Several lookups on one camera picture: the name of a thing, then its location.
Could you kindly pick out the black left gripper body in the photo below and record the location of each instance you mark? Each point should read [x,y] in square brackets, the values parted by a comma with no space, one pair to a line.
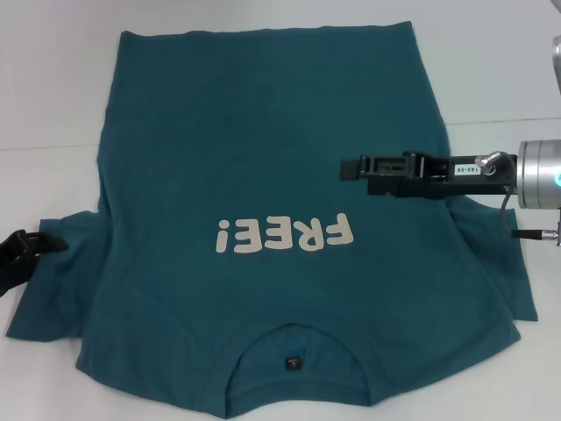
[13,267]

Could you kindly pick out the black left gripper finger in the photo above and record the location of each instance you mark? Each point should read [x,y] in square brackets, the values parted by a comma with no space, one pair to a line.
[46,246]

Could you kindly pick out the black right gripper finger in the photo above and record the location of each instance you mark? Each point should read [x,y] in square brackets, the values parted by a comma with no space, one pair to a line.
[350,169]
[394,187]

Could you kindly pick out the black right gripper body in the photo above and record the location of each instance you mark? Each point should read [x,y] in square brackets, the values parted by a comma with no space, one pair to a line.
[469,182]

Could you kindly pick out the teal t-shirt with FREE print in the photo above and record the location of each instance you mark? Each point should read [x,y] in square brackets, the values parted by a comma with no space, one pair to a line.
[263,175]

